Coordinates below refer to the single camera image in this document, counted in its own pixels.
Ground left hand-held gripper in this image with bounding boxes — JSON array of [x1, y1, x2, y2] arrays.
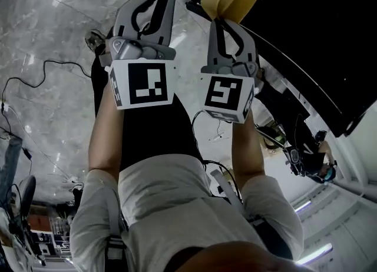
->
[[99, 0, 177, 110]]

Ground person's black trousers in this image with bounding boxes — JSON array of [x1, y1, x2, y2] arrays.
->
[[90, 44, 204, 175]]

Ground grey office chair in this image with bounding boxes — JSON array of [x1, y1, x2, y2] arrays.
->
[[18, 175, 38, 222]]

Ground grey black harness strap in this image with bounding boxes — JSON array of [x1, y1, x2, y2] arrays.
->
[[105, 194, 128, 266]]

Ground person's face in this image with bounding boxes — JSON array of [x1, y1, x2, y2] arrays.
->
[[173, 241, 313, 272]]

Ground long black floor cable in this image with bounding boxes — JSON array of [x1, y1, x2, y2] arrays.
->
[[0, 59, 92, 136]]

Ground person's grey shirt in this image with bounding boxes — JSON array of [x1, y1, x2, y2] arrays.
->
[[70, 152, 305, 272]]

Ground person's left forearm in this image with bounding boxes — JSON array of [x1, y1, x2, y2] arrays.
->
[[88, 88, 128, 178]]

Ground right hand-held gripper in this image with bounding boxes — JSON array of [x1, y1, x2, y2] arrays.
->
[[200, 19, 260, 124]]

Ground person's right forearm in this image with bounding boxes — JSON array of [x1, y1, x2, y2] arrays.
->
[[231, 108, 266, 193]]

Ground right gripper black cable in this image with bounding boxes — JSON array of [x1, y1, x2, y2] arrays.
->
[[190, 110, 207, 160]]

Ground person's shoe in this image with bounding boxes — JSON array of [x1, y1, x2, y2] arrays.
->
[[84, 29, 106, 54]]

